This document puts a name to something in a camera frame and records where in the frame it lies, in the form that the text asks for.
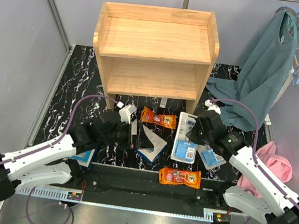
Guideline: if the small white bottle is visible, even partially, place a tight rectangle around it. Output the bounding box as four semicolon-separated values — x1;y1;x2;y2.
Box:
159;98;168;109

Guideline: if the aluminium corner frame profile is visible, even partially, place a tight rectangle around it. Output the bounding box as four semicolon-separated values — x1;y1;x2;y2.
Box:
46;0;72;51

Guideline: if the white Harry's razor box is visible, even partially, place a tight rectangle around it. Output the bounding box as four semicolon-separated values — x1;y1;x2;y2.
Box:
134;120;167;163

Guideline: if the blue Harry's razor box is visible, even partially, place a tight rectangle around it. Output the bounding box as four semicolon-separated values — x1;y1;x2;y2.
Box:
70;150;96;169

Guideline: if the Gillette razor blister pack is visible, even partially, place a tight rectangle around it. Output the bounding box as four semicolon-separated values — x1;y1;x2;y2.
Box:
170;111;197;164

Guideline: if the orange razor pack upper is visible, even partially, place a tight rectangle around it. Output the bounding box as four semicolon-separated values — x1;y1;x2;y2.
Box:
140;107;177;130

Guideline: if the orange razor pack lower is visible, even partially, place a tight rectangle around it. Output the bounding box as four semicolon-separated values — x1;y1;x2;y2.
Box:
158;167;201;190

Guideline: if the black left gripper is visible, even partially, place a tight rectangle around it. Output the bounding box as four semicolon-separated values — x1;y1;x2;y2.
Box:
99;116;157;152

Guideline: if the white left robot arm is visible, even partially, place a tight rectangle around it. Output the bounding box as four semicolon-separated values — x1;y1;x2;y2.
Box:
0;110;154;202

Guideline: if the green plastic hanger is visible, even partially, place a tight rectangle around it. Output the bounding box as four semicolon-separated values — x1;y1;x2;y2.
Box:
285;6;299;40

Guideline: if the wooden two-tier shelf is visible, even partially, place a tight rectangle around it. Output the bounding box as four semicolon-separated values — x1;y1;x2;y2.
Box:
93;2;220;114

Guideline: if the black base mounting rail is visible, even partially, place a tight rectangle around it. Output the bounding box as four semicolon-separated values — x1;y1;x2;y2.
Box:
45;156;240;223

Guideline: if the teal blue t-shirt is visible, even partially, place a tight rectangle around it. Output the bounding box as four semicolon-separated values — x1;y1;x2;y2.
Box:
206;11;297;132

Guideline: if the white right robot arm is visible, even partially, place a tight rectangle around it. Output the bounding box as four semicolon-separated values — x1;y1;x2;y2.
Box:
188;110;299;224

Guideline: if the orange razor pack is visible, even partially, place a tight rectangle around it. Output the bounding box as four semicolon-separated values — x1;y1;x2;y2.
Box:
140;107;177;130
158;167;201;190

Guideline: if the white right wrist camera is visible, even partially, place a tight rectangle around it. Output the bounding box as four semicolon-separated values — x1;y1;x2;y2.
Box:
204;99;221;115

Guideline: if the pink cloth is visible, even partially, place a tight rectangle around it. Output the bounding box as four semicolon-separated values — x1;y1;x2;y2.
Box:
237;141;293;198

